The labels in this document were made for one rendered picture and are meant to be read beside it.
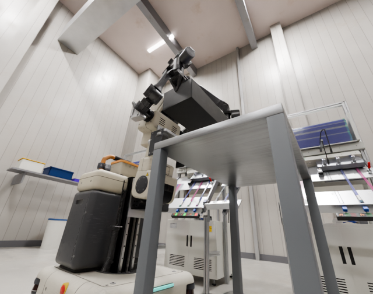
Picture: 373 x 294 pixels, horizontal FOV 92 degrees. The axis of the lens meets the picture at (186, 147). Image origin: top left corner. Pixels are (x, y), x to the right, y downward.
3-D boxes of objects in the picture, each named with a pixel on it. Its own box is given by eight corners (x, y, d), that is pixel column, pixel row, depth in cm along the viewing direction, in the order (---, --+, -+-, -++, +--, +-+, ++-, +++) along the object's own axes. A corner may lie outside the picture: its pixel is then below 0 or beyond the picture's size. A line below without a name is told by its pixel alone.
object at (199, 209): (203, 212, 188) (201, 207, 186) (155, 212, 222) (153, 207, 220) (204, 212, 189) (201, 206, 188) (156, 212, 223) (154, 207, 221)
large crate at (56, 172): (63, 182, 451) (66, 174, 459) (71, 180, 431) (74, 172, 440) (39, 177, 412) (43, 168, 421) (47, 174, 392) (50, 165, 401)
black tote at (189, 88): (218, 152, 127) (217, 138, 132) (242, 146, 117) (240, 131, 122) (162, 111, 86) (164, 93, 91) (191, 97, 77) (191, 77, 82)
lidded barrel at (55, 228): (56, 247, 415) (65, 219, 439) (68, 248, 393) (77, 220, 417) (32, 247, 377) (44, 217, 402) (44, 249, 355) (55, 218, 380)
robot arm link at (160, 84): (171, 80, 143) (161, 70, 140) (182, 67, 135) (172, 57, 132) (154, 107, 111) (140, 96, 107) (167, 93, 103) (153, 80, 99)
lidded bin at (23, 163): (35, 175, 404) (39, 165, 414) (42, 174, 386) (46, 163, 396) (11, 170, 373) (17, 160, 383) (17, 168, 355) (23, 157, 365)
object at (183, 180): (213, 190, 220) (212, 186, 218) (170, 193, 253) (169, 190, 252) (220, 175, 247) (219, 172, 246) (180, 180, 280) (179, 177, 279)
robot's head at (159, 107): (147, 109, 131) (158, 91, 130) (166, 122, 146) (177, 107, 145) (155, 115, 121) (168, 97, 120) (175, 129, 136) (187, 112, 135)
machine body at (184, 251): (217, 287, 179) (215, 220, 206) (162, 275, 215) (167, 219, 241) (238, 276, 228) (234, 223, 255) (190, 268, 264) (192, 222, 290)
